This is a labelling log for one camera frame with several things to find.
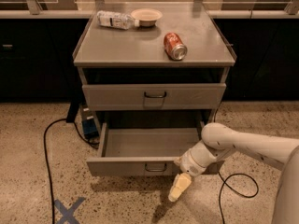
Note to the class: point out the blue power box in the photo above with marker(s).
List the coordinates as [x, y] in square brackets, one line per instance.
[88, 123]

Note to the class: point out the red soda can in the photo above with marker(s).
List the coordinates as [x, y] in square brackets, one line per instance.
[174, 47]

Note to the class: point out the grey drawer cabinet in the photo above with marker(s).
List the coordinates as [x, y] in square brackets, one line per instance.
[108, 56]

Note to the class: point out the grey drawer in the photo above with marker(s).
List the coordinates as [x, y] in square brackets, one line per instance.
[143, 152]
[153, 96]

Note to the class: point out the beige bowl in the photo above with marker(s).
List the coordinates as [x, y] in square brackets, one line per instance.
[147, 16]

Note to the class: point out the clear plastic water bottle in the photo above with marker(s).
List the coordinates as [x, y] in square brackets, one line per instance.
[116, 20]

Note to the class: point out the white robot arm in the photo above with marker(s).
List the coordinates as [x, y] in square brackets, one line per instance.
[219, 141]

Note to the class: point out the dark counter cabinets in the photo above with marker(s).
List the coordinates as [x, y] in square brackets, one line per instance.
[37, 59]

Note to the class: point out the blue tape cross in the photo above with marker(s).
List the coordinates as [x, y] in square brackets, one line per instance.
[68, 213]

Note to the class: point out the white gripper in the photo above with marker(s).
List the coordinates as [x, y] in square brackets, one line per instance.
[191, 162]

